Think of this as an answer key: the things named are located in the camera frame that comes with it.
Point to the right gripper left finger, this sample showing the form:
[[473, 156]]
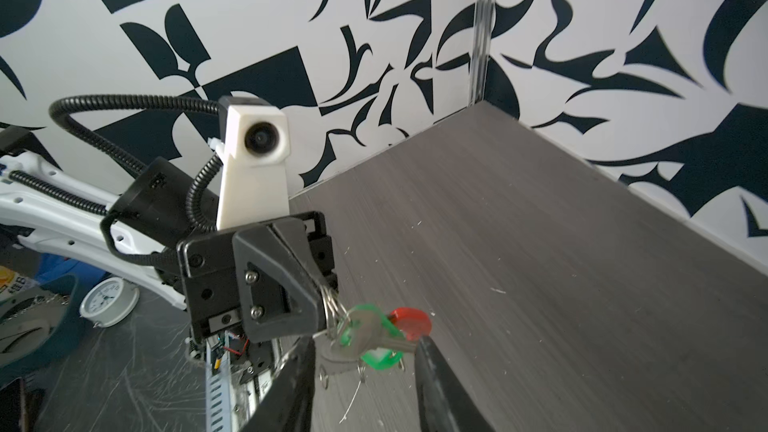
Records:
[[288, 404]]

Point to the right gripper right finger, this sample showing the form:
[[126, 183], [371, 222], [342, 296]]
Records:
[[443, 403]]

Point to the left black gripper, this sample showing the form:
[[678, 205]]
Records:
[[264, 279]]

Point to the large wire keyring red sleeve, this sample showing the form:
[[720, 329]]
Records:
[[414, 323]]

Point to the green capped key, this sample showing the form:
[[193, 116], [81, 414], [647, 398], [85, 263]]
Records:
[[367, 334]]

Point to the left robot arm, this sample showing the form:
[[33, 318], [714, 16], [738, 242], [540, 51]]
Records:
[[134, 235]]

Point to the white alarm clock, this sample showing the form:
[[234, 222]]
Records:
[[109, 302]]

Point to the white slotted cable duct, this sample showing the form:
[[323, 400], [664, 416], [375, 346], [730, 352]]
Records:
[[219, 404]]

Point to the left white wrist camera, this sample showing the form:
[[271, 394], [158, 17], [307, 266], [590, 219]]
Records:
[[254, 152]]

